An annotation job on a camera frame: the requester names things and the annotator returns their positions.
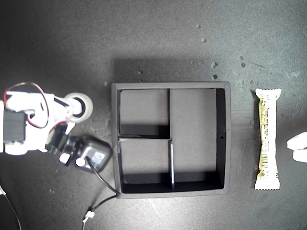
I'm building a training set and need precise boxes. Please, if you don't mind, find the wide white tape roll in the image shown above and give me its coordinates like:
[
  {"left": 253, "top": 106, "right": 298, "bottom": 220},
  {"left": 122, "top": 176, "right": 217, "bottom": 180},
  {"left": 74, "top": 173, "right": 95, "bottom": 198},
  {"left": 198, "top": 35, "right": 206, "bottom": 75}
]
[{"left": 64, "top": 92, "right": 94, "bottom": 124}]

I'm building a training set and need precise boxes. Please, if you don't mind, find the snack bar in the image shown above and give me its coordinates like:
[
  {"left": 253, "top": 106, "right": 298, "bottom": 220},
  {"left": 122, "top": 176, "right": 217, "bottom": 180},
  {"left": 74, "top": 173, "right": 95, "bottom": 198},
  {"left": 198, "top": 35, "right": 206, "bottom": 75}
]
[{"left": 254, "top": 88, "right": 283, "bottom": 191}]

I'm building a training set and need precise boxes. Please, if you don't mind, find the black tray with wells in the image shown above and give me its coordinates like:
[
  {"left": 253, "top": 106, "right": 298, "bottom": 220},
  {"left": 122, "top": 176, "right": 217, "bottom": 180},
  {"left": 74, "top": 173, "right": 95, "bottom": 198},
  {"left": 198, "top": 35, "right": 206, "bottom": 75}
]
[{"left": 111, "top": 81, "right": 232, "bottom": 199}]

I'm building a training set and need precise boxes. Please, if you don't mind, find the black camera cable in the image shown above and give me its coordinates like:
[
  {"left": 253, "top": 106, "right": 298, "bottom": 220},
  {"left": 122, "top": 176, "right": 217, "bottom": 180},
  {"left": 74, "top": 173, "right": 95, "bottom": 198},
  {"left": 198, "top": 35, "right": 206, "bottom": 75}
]
[{"left": 83, "top": 157, "right": 122, "bottom": 230}]

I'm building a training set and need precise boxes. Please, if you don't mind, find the red servo wire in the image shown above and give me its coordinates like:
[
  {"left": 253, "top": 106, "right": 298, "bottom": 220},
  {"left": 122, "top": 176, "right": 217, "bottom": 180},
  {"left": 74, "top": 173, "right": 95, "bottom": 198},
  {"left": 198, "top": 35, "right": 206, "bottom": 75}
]
[{"left": 4, "top": 82, "right": 67, "bottom": 129}]

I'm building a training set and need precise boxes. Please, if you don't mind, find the thin black cable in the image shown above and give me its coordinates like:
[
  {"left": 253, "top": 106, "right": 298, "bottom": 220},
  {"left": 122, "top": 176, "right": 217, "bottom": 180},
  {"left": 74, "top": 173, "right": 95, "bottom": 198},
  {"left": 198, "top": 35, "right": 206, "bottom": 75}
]
[{"left": 0, "top": 184, "right": 23, "bottom": 230}]

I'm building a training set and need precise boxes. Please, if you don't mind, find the white tag on cable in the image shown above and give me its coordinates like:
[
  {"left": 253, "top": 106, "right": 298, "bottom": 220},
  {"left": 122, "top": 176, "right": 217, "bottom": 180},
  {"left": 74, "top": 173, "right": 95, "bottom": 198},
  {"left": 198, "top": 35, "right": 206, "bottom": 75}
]
[{"left": 83, "top": 210, "right": 95, "bottom": 223}]

